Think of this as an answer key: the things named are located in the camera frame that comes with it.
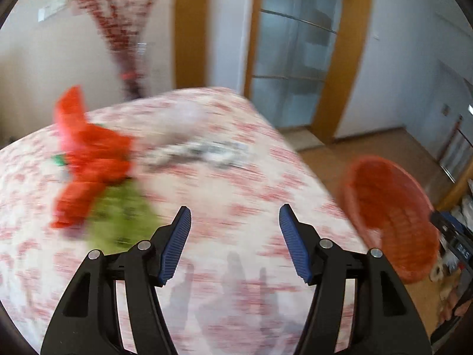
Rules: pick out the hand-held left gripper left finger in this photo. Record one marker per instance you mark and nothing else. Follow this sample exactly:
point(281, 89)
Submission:
point(173, 247)

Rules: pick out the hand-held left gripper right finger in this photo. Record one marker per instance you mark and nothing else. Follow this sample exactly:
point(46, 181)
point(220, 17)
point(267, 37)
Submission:
point(295, 247)

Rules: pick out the green plastic bag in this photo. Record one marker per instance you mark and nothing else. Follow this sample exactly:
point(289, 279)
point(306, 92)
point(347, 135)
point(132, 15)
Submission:
point(122, 218)

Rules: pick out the orange mesh trash bin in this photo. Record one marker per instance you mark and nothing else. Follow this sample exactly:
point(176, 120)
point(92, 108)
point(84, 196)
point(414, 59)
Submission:
point(391, 222)

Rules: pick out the large clear plastic bag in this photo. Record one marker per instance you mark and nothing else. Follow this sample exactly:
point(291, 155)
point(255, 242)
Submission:
point(192, 144)

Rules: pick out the orange plastic bag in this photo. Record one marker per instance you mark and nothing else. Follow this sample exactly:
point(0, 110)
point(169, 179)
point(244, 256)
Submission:
point(96, 159)

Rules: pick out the small green wrapper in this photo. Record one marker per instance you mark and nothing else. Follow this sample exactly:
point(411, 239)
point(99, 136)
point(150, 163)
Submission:
point(58, 161)

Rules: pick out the floral pink white tablecloth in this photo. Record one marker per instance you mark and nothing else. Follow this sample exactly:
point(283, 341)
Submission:
point(229, 177)

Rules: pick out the clear glass vase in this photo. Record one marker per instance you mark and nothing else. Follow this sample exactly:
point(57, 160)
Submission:
point(135, 70)

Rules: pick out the frosted glass door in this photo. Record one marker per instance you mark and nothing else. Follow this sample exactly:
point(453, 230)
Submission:
point(295, 55)

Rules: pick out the wooden door frame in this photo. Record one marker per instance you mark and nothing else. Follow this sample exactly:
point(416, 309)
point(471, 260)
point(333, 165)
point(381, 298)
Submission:
point(351, 63)

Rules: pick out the wooden wall panel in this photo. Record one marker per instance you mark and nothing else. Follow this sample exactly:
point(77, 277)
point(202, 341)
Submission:
point(196, 37)

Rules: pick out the white wall socket plate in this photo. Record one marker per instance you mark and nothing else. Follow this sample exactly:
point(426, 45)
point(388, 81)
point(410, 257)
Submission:
point(51, 11)

